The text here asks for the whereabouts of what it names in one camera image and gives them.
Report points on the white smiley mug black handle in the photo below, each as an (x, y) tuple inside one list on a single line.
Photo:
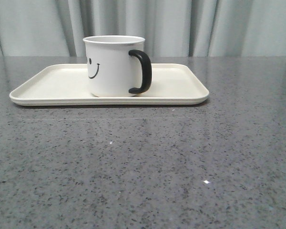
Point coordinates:
[(117, 65)]

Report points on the cream rectangular plastic tray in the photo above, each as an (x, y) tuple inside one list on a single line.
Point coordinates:
[(66, 84)]

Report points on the pale grey-green curtain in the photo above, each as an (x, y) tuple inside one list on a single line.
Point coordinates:
[(172, 28)]

